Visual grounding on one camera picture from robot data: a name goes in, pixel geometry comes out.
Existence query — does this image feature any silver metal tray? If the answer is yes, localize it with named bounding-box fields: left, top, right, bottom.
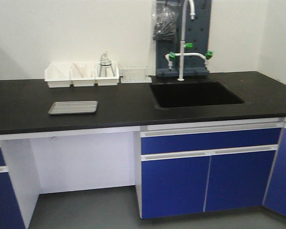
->
left=48, top=101, right=98, bottom=115

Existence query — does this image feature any clear glass beaker in bin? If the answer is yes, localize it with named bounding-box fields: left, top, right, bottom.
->
left=74, top=63, right=86, bottom=78

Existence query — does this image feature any white test tube rack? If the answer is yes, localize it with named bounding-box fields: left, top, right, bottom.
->
left=119, top=66, right=152, bottom=83

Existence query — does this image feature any white right storage bin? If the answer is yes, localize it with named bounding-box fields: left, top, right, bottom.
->
left=93, top=62, right=120, bottom=86

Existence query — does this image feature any white storage bin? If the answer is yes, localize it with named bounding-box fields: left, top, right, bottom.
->
left=93, top=62, right=120, bottom=86
left=44, top=62, right=72, bottom=88
left=70, top=62, right=95, bottom=87

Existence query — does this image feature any black lab sink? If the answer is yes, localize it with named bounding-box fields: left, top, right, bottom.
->
left=150, top=82, right=245, bottom=108

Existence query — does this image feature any glass alcohol lamp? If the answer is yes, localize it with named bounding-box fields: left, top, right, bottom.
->
left=100, top=52, right=112, bottom=66

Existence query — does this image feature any black metal tripod stand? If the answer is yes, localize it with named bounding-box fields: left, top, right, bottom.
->
left=99, top=63, right=115, bottom=77

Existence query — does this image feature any white gooseneck lab faucet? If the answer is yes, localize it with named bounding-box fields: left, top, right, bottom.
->
left=165, top=0, right=214, bottom=81

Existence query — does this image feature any white middle storage bin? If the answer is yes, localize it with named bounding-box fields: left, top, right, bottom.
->
left=70, top=62, right=95, bottom=87

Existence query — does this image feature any blue left cabinet door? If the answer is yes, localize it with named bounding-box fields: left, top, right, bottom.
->
left=142, top=156, right=210, bottom=219

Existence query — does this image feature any white left storage bin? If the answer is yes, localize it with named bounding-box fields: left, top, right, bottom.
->
left=44, top=62, right=72, bottom=88

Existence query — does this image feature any grey pegboard drying rack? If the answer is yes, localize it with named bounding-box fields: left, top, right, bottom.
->
left=155, top=0, right=212, bottom=77

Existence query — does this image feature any plastic bag of pegs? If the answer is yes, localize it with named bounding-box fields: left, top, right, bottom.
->
left=153, top=0, right=178, bottom=42

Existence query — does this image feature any blue right cabinet door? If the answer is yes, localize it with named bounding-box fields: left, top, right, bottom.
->
left=205, top=151, right=275, bottom=212

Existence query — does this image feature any blue corner cabinet door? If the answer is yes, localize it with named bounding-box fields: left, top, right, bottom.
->
left=265, top=129, right=286, bottom=216

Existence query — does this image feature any blue far-left cabinet door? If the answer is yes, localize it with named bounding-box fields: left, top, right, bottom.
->
left=0, top=172, right=25, bottom=229

